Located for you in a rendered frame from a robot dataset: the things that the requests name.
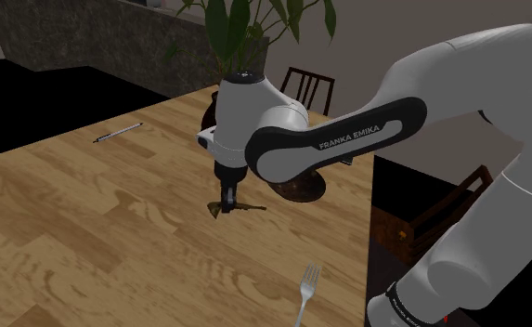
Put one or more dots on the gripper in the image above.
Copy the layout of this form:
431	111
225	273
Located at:
230	173

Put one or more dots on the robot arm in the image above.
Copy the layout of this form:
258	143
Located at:
473	72

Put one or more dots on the olive brass leaf-shaped utensil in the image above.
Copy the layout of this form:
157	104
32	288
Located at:
250	207

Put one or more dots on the dark brown round plate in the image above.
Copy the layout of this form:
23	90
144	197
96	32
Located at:
302	186

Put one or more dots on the dark wooden chair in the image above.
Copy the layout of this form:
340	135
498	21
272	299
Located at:
308	88
433	217

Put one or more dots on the silver pen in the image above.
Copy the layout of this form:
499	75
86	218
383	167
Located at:
117	132

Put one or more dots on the silver fork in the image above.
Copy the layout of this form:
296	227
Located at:
307	290

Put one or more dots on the green plant in dark vase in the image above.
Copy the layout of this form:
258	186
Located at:
225	27

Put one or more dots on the dark stone counter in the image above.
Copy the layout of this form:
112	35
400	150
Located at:
111	40

